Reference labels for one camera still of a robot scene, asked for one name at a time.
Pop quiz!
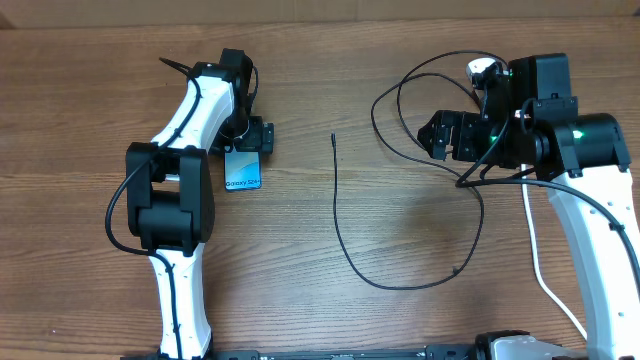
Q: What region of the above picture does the Samsung Galaxy smartphone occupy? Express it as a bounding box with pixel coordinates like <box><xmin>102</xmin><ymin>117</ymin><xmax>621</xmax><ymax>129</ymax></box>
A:
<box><xmin>224</xmin><ymin>150</ymin><xmax>262</xmax><ymax>192</ymax></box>

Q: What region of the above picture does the black USB charging cable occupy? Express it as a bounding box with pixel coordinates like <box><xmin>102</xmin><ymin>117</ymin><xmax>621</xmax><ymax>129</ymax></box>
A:
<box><xmin>330</xmin><ymin>49</ymin><xmax>511</xmax><ymax>292</ymax></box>

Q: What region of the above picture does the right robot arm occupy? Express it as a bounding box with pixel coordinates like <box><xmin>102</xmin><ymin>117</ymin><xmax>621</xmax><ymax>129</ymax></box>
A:
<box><xmin>417</xmin><ymin>53</ymin><xmax>639</xmax><ymax>359</ymax></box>

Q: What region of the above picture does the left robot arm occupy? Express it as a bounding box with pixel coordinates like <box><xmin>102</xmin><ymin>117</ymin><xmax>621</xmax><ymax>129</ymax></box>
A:
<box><xmin>115</xmin><ymin>48</ymin><xmax>275</xmax><ymax>359</ymax></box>

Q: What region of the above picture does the white power strip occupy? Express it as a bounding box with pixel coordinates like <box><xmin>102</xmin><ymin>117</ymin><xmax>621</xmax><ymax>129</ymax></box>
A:
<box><xmin>466</xmin><ymin>58</ymin><xmax>503</xmax><ymax>90</ymax></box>

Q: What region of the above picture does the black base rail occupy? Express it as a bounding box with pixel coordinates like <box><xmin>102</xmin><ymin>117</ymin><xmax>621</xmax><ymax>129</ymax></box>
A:
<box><xmin>119</xmin><ymin>343</ymin><xmax>476</xmax><ymax>360</ymax></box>

